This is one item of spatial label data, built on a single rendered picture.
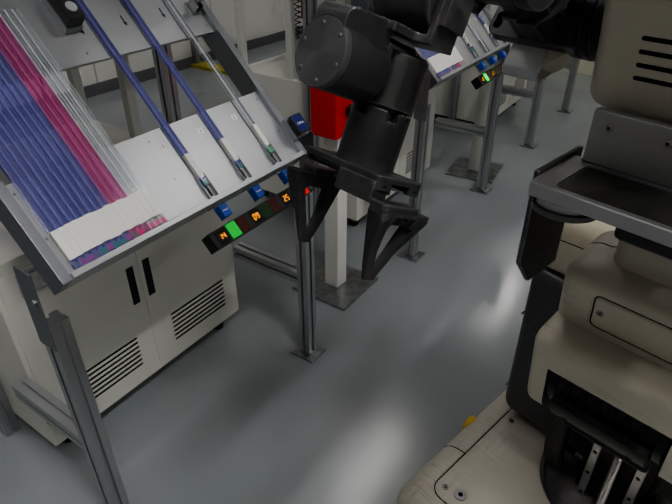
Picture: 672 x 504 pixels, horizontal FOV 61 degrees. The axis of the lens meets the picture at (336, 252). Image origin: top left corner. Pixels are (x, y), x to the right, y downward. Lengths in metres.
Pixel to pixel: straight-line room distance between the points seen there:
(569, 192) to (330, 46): 0.29
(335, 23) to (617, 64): 0.33
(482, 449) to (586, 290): 0.63
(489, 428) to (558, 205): 0.83
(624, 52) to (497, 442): 0.90
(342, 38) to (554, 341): 0.51
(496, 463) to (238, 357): 0.94
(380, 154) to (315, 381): 1.35
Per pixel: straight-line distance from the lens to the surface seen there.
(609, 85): 0.70
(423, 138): 2.14
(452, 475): 1.28
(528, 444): 1.37
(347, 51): 0.46
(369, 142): 0.53
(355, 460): 1.63
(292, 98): 2.49
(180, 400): 1.83
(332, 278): 2.16
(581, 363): 0.81
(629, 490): 1.26
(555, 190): 0.62
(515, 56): 0.76
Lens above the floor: 1.30
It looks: 33 degrees down
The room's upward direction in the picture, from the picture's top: straight up
